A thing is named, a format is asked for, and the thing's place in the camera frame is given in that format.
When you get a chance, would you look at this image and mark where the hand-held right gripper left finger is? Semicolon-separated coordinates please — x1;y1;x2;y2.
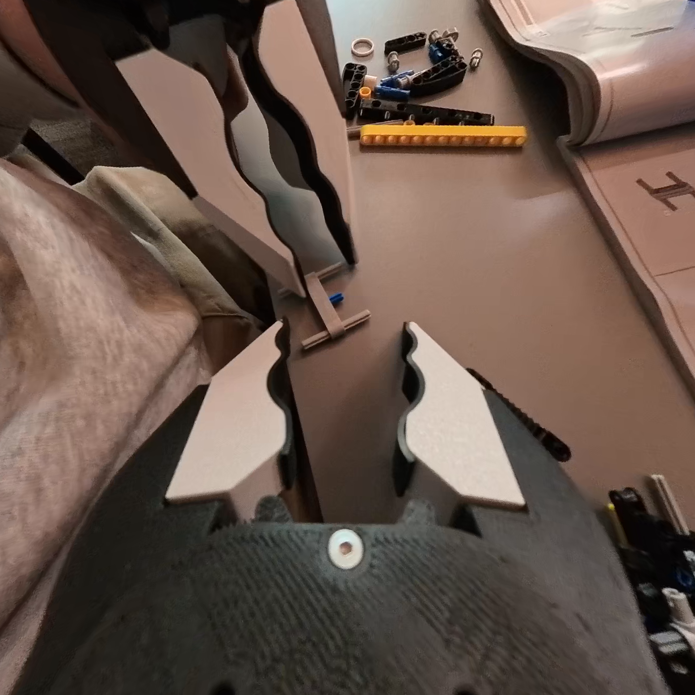
164;320;298;521

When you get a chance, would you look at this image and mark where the black and blue lego model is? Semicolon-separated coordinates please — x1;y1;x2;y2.
608;486;695;695

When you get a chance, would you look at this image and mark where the white ridged lego axle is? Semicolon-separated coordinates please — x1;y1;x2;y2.
649;473;690;535

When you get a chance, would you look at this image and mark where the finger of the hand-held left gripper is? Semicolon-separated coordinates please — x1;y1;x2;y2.
239;0;357;267
115;42;307;298

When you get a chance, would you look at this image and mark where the long black lego beam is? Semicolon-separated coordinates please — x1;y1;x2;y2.
358;100;495;126

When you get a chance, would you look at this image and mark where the grey knit fabric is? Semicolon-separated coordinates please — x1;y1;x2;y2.
0;41;77;159

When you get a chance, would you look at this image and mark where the grey H-shaped lego assembly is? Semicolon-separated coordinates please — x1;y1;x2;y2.
300;263;372;351

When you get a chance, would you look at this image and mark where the long yellow lego beam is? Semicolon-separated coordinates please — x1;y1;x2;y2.
359;125;528;147

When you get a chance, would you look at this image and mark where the black toothed lego rack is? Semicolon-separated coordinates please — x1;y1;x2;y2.
467;368;572;462

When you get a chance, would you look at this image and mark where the person's left hand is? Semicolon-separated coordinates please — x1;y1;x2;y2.
224;46;250;128

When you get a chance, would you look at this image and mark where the black angled lego beam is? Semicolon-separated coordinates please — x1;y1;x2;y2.
342;62;370;117

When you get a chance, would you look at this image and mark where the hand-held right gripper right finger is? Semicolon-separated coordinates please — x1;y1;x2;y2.
392;321;528;525

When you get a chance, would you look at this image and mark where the lego instruction booklet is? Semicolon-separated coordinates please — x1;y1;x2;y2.
480;0;695;392

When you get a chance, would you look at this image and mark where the person's grey sweatpants leg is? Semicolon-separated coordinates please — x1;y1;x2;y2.
0;157;214;628

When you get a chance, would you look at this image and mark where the black curved lego beam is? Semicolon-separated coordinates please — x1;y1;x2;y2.
404;54;469;88

